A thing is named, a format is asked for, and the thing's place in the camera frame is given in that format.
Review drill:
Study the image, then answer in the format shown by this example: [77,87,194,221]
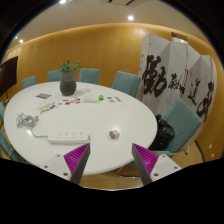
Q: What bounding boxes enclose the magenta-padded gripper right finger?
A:
[131,143,183,186]

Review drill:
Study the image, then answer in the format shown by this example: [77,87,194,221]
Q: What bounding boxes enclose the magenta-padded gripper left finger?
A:
[40,143,92,186]

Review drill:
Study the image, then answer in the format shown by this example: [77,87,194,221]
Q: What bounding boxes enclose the small pink-beige charger block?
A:
[108,129,121,140]

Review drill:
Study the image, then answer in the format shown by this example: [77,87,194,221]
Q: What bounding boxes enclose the white power strip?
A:
[47,130,91,145]

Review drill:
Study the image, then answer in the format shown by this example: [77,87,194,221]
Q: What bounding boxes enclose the black bag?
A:
[148,114,176,152]

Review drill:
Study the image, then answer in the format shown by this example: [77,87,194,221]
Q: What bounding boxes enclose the group of teal chairs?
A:
[0,68,204,178]

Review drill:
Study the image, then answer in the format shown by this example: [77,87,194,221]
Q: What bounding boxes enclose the colourful small card cluster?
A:
[62,97,82,106]
[38,101,63,114]
[106,95,123,103]

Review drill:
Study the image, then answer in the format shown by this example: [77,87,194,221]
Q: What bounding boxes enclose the flat white box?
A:
[81,94,101,104]

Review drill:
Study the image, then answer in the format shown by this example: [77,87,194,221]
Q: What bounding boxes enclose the flat grey card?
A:
[35,92,53,100]

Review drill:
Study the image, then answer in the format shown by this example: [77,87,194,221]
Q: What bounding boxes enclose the green plant in grey pot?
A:
[59,59,83,97]

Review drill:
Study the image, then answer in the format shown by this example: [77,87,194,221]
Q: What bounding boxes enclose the white calligraphy folding screen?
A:
[137,33,218,123]

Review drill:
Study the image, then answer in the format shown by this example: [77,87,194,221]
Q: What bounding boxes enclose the group of round ceiling lights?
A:
[18,0,135,44]

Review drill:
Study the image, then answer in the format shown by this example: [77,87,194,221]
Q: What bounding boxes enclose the white coiled power cable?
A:
[15,112,49,139]

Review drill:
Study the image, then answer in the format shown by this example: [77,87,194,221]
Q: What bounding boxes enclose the black wall-mounted screen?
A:
[0,55,19,98]

